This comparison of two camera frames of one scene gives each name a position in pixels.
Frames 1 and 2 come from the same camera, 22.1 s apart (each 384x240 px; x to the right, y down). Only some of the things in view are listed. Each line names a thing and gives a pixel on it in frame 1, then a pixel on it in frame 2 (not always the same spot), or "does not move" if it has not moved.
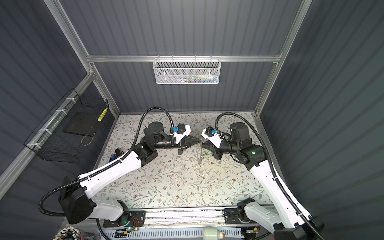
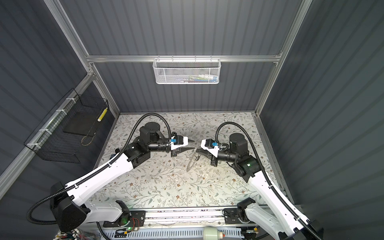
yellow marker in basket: [102, 114] does not move
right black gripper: [211, 146] to [213, 161]
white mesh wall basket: [186, 71] does not move
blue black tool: [118, 153] does not move
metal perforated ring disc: [199, 152] to [193, 160]
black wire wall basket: [64, 135] does not move
